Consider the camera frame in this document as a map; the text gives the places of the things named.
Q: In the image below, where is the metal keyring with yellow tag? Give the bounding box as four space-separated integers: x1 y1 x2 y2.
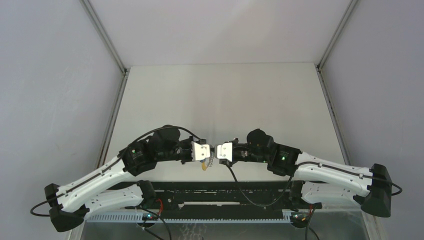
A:
200 158 214 171

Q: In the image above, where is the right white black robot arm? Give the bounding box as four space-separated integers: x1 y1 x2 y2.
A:
218 128 394 218

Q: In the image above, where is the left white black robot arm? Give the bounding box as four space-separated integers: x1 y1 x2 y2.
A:
44 125 207 233

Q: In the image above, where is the left electronics board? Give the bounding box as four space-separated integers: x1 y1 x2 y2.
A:
142 213 159 222

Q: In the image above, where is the electronics board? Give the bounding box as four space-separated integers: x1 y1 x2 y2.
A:
142 213 159 222
290 213 310 229

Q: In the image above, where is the right electronics board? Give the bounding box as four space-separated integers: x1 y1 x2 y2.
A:
290 213 310 229

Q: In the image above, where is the left black camera cable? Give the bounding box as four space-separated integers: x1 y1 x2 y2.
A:
29 125 206 218

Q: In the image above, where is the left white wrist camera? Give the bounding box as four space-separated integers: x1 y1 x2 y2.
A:
191 141 211 162

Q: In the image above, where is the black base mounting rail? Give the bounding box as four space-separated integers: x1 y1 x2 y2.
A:
138 181 314 218

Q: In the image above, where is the white slotted cable duct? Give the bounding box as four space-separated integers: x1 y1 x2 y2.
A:
86 210 293 224

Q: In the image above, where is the left aluminium frame post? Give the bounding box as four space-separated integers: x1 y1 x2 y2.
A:
79 0 128 75

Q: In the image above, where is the aluminium frame post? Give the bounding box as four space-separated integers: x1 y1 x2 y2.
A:
79 0 128 75
316 0 360 72

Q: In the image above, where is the right aluminium frame post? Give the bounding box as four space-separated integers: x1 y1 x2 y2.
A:
316 0 360 72

